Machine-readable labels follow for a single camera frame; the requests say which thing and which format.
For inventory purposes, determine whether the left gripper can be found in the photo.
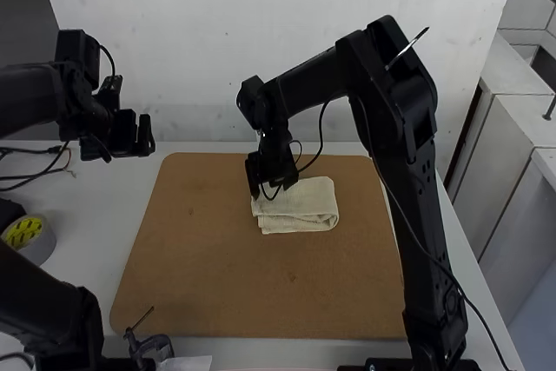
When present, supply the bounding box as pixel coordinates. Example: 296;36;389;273
79;109;157;164

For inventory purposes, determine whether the thin red wire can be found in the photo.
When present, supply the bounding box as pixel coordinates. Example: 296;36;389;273
59;148;78;180

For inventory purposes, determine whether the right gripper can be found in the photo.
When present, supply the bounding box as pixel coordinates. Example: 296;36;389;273
244;125;301;200

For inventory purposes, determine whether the grey tape roll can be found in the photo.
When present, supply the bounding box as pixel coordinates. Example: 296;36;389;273
0;212;58;267

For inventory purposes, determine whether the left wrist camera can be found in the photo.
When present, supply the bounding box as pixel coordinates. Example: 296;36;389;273
96;76;123;106

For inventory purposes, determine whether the cork mat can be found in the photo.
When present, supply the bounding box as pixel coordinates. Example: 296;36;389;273
109;152;412;341

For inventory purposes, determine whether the black cable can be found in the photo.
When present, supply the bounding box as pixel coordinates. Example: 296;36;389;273
288;98;332;173
0;144;63;193
376;169;516;371

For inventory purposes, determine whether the black clamp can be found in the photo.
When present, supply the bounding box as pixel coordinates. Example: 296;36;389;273
122;305;175;371

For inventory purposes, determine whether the pale towel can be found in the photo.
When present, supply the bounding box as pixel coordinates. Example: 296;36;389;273
250;176;341;236

